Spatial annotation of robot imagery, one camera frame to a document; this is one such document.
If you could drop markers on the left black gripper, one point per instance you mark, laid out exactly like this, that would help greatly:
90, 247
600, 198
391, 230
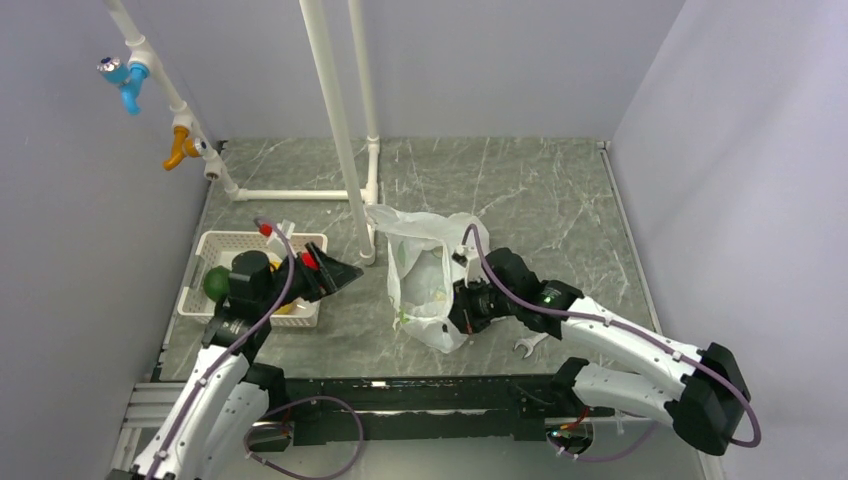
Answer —
328, 278

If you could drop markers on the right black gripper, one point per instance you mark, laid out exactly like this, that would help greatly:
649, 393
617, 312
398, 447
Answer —
463, 313

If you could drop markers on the red fake fruit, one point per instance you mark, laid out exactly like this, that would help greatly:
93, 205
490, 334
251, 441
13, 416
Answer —
309, 261

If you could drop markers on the yellow fake fruit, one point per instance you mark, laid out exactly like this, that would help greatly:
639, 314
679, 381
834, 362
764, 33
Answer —
286, 308

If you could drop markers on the white plastic bag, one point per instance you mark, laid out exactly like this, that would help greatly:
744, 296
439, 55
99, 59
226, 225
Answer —
420, 274

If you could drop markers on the green fake fruit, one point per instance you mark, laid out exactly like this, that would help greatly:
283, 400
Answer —
216, 283

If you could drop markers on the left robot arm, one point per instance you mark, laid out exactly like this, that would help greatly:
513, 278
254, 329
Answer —
228, 390

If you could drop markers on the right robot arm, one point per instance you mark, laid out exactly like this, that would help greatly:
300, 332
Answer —
699, 392

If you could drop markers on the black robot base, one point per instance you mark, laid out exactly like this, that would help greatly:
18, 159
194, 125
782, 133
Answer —
314, 412

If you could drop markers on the silver wrench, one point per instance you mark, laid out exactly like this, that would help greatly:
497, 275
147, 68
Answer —
528, 344

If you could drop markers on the orange valve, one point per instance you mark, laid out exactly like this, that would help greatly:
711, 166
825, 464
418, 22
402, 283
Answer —
184, 145

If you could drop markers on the blue valve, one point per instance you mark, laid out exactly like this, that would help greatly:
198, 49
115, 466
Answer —
127, 78

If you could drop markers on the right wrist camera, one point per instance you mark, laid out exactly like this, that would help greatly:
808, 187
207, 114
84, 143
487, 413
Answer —
467, 265

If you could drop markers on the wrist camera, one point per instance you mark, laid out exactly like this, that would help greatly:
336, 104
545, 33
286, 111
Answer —
278, 235
467, 265

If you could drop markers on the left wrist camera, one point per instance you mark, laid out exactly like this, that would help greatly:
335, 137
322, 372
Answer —
278, 235

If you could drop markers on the white PVC pipe frame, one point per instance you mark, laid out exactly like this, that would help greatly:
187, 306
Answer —
313, 15

